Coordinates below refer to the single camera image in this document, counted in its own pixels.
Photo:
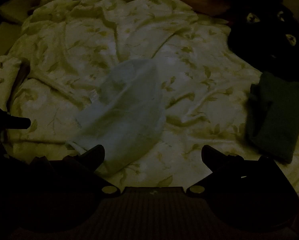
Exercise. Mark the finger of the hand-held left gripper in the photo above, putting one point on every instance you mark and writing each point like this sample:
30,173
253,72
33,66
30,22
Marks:
19,122

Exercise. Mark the folded dark green cloth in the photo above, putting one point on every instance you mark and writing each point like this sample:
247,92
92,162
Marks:
274,120

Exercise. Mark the black printed cloth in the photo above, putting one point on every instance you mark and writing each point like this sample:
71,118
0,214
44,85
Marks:
267,37

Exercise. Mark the brown wooden board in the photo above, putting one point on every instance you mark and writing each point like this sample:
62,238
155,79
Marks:
204,0

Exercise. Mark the light blue small garment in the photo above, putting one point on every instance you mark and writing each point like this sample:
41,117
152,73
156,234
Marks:
124,115

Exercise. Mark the leaf print blanket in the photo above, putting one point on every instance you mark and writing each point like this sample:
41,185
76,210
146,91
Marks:
164,55

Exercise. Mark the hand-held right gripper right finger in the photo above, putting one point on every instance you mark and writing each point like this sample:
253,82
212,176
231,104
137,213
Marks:
209,153

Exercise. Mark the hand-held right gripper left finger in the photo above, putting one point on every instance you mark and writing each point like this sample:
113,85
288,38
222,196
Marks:
97,153

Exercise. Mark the yellow cushion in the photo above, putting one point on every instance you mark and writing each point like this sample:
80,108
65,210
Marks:
9,10

